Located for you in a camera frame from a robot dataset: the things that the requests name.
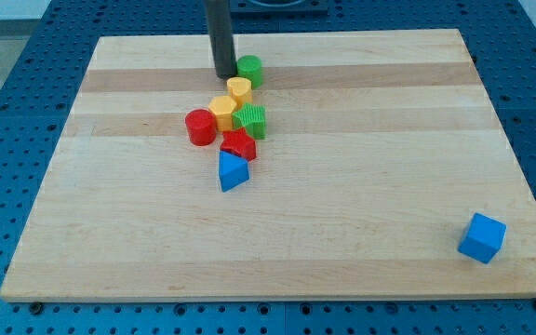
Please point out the green cylinder block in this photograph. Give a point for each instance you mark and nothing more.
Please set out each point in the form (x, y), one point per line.
(250, 67)

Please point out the blue triangle block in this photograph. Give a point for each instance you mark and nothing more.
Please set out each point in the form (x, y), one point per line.
(233, 170)

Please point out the green star block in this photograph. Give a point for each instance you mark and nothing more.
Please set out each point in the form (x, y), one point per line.
(251, 117)

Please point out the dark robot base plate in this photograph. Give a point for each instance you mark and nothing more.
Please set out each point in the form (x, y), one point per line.
(244, 7)

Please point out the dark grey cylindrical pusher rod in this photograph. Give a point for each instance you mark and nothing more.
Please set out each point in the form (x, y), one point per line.
(221, 37)

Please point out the light wooden board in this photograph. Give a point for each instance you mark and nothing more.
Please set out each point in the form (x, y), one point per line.
(380, 147)

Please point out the yellow hexagon block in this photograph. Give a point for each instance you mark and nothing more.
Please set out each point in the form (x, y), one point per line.
(223, 108)

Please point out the red cylinder block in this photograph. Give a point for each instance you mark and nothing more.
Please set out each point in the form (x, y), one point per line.
(201, 127)

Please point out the blue cube block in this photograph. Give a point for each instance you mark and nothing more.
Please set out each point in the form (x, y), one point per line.
(483, 238)

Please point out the yellow heart block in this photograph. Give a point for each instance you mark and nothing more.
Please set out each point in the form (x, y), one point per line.
(240, 90)

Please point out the red star block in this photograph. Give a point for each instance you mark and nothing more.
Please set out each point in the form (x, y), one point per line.
(239, 143)

